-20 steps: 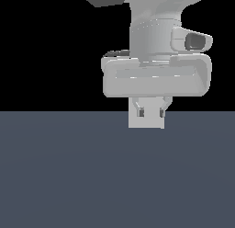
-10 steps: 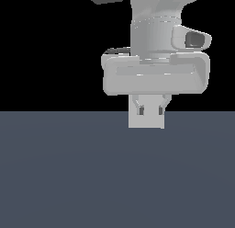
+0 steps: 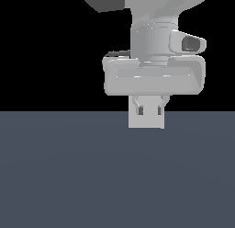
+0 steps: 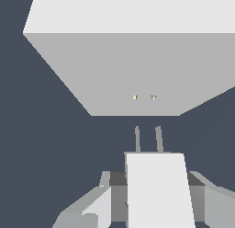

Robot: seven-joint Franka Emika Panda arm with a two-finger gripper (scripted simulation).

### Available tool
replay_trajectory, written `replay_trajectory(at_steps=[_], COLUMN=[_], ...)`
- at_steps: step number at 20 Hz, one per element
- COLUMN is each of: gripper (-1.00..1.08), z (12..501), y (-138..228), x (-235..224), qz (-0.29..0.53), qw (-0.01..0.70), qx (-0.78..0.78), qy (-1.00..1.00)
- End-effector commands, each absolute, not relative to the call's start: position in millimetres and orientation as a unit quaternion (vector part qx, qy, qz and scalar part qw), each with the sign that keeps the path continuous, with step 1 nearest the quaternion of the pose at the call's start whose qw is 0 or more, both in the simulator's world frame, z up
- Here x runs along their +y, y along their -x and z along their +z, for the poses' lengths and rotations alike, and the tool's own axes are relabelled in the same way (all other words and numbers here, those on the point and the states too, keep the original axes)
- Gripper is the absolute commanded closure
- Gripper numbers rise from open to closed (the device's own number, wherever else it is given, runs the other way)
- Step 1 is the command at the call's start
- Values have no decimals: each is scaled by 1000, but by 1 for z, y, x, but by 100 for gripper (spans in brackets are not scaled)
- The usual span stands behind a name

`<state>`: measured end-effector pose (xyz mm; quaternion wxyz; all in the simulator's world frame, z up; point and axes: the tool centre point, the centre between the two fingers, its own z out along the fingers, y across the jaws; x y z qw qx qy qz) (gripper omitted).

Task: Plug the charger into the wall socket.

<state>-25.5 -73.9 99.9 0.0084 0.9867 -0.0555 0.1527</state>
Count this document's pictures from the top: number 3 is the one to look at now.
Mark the light grey rectangular block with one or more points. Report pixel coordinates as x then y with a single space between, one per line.
149 121

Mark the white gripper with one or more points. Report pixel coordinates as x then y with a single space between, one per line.
153 84

